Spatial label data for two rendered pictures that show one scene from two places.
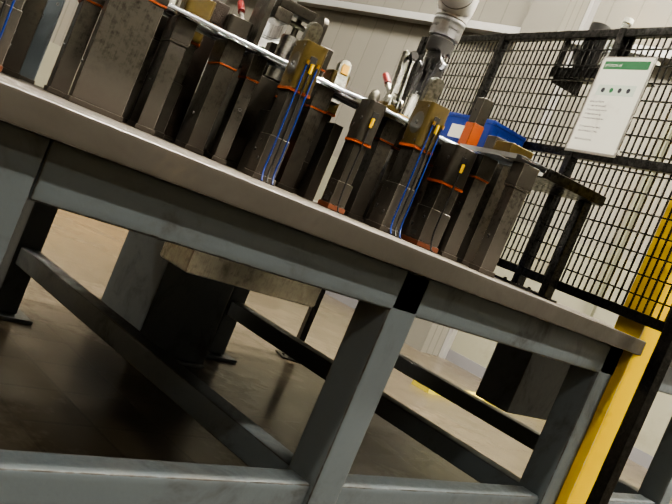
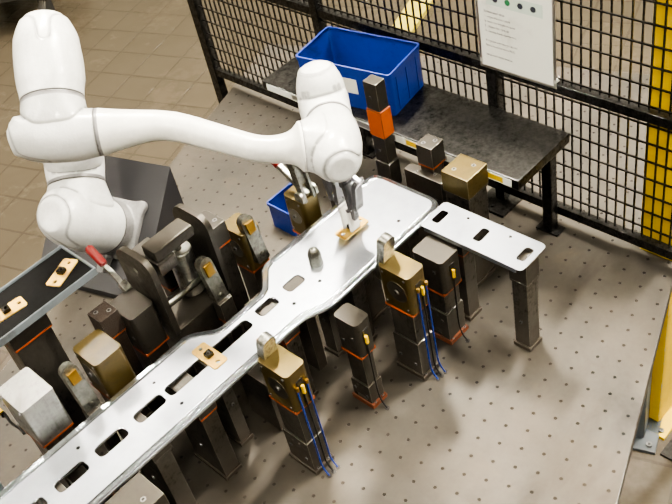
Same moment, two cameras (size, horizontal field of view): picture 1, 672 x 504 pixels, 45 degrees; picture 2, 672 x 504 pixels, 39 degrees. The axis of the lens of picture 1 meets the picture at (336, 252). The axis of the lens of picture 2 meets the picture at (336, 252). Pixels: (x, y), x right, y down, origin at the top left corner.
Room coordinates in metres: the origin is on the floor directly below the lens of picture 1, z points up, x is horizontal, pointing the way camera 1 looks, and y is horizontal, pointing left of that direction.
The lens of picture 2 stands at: (0.66, 0.35, 2.49)
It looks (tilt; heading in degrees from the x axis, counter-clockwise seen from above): 42 degrees down; 348
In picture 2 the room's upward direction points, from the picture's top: 14 degrees counter-clockwise
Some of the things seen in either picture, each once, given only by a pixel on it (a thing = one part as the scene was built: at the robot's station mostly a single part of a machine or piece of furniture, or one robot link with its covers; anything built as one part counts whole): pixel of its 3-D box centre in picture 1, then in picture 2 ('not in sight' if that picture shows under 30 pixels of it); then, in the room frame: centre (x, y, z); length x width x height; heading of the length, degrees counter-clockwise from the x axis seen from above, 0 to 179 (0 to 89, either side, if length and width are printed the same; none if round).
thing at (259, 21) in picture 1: (262, 86); (190, 306); (2.34, 0.37, 0.94); 0.18 x 0.13 x 0.49; 116
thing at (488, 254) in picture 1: (503, 218); (525, 301); (2.04, -0.35, 0.84); 0.05 x 0.05 x 0.29; 26
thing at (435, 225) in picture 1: (441, 198); (445, 294); (2.17, -0.20, 0.84); 0.12 x 0.07 x 0.28; 26
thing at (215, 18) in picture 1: (192, 71); (131, 369); (2.26, 0.55, 0.90); 0.05 x 0.05 x 0.40; 26
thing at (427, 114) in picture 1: (409, 169); (414, 320); (2.09, -0.09, 0.87); 0.12 x 0.07 x 0.35; 26
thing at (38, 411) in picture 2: not in sight; (57, 445); (2.13, 0.75, 0.90); 0.13 x 0.08 x 0.41; 26
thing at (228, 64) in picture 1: (209, 96); (201, 423); (2.08, 0.44, 0.84); 0.12 x 0.05 x 0.29; 26
